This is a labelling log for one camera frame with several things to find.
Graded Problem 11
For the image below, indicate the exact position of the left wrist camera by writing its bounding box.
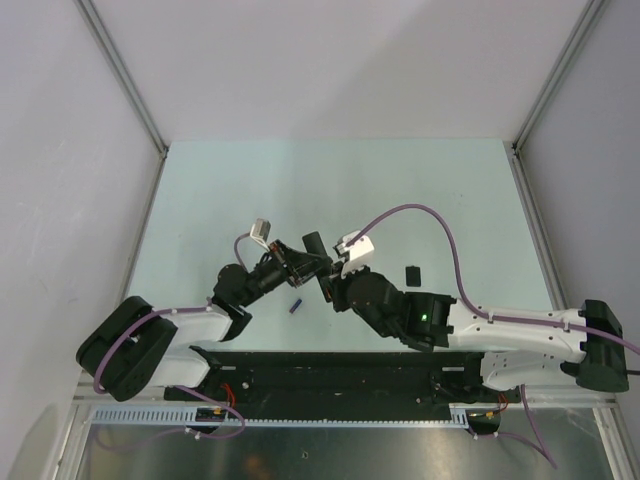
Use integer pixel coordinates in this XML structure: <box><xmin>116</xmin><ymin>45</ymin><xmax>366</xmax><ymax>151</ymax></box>
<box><xmin>249</xmin><ymin>218</ymin><xmax>271</xmax><ymax>251</ymax></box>

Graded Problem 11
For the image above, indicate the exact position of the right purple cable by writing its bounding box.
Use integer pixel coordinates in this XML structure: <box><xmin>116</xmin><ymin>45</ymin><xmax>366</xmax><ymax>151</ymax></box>
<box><xmin>352</xmin><ymin>203</ymin><xmax>640</xmax><ymax>470</ymax></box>

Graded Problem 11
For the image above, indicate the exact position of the black battery cover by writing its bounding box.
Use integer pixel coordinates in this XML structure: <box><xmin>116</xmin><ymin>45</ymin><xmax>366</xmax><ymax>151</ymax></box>
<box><xmin>405</xmin><ymin>265</ymin><xmax>422</xmax><ymax>288</ymax></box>

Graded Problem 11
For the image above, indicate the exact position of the grey cable duct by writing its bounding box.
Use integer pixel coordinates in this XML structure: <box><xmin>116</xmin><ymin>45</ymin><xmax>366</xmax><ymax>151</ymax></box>
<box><xmin>92</xmin><ymin>403</ymin><xmax>474</xmax><ymax>430</ymax></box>

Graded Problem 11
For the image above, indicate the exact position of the purple blue battery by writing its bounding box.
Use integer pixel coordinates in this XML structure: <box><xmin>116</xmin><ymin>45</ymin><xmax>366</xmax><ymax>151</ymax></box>
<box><xmin>288</xmin><ymin>298</ymin><xmax>302</xmax><ymax>314</ymax></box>

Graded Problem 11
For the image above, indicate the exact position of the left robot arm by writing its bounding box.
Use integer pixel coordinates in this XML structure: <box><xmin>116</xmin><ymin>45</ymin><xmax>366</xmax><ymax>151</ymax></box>
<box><xmin>76</xmin><ymin>235</ymin><xmax>332</xmax><ymax>402</ymax></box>

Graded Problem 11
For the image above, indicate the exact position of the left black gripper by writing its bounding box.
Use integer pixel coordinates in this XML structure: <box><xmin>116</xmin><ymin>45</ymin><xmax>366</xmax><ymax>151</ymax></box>
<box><xmin>238</xmin><ymin>238</ymin><xmax>331</xmax><ymax>307</ymax></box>

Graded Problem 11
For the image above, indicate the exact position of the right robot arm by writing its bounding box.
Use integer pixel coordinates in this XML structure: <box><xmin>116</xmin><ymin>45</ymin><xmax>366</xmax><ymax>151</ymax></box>
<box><xmin>319</xmin><ymin>267</ymin><xmax>629</xmax><ymax>401</ymax></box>

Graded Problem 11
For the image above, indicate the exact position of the black remote control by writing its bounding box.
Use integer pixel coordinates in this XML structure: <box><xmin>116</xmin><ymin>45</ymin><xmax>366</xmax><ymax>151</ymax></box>
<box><xmin>302</xmin><ymin>231</ymin><xmax>331</xmax><ymax>262</ymax></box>

